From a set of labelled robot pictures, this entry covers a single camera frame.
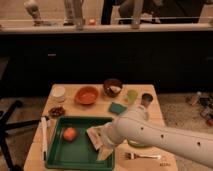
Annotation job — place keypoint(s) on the white paper cup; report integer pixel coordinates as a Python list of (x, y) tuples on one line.
[(58, 93)]

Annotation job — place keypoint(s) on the dark long counter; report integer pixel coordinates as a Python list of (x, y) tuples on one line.
[(172, 57)]

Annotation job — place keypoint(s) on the silver fork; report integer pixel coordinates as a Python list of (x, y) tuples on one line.
[(131, 156)]

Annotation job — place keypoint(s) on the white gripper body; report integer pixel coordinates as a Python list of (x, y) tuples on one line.
[(107, 137)]

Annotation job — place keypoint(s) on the orange bowl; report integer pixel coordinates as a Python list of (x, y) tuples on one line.
[(86, 95)]

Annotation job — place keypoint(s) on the green plastic cup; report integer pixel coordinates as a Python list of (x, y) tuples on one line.
[(131, 96)]

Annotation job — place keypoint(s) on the small dish of nuts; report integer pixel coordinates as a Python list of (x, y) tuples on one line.
[(56, 111)]

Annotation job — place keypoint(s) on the teal sponge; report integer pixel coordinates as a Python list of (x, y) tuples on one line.
[(117, 108)]

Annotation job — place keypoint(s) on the green plastic tray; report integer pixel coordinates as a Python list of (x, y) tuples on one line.
[(78, 154)]

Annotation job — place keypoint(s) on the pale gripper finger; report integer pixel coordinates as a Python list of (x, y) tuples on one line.
[(104, 153)]

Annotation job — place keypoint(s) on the dark metal cup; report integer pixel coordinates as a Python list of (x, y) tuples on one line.
[(146, 99)]

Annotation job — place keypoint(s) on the dark brown bowl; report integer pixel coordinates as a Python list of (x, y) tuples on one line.
[(112, 87)]

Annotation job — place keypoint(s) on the black chair base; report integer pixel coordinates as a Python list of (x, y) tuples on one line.
[(5, 127)]

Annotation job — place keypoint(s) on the green pepper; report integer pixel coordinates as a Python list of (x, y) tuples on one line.
[(137, 145)]

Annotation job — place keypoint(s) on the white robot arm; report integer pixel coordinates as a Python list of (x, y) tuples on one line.
[(133, 125)]

